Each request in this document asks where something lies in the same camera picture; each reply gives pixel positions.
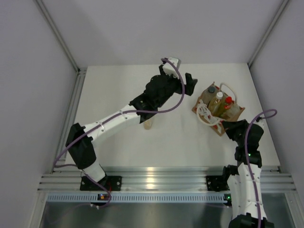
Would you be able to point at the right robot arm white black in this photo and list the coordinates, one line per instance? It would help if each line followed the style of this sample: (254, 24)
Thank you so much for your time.
(244, 179)

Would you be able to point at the pale bottle white cap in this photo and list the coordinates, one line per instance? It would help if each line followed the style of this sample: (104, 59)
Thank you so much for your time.
(148, 124)

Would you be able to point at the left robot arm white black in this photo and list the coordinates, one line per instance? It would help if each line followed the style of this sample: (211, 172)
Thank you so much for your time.
(82, 140)

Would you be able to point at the left aluminium frame post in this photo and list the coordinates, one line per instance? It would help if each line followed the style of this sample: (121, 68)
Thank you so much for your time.
(52, 25)

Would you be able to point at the grey slotted cable duct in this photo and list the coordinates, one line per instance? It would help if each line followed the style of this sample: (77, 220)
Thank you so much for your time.
(140, 197)

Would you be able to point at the right aluminium frame post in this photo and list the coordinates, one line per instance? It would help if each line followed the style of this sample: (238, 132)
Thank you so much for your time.
(269, 29)

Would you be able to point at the square bottle grey cap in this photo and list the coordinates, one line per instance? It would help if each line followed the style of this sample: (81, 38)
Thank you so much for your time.
(208, 94)

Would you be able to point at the burlap watermelon canvas bag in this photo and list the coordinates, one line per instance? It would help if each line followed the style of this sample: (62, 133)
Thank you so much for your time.
(232, 115)

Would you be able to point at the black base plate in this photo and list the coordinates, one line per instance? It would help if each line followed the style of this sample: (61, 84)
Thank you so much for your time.
(111, 183)
(217, 183)

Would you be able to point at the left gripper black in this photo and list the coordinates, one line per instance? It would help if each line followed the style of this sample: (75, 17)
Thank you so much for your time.
(190, 84)

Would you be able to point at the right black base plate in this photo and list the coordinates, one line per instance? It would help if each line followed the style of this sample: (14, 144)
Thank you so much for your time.
(217, 183)

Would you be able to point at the yellow bottle red cap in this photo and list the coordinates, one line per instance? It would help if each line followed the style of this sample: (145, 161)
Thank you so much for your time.
(225, 105)

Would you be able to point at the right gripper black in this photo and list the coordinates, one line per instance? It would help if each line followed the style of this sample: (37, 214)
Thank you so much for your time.
(230, 126)

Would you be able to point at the aluminium rail frame front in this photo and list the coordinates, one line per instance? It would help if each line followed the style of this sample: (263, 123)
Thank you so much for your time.
(162, 179)

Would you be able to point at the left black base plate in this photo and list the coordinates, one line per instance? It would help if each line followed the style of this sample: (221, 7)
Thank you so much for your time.
(111, 183)

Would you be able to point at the yellow bottle white cap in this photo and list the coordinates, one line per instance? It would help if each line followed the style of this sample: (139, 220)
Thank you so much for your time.
(215, 103)

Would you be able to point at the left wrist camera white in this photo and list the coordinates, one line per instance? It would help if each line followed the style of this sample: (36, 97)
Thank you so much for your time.
(172, 64)

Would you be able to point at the aluminium frame post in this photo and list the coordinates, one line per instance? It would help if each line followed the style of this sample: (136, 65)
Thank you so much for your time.
(52, 25)
(269, 29)

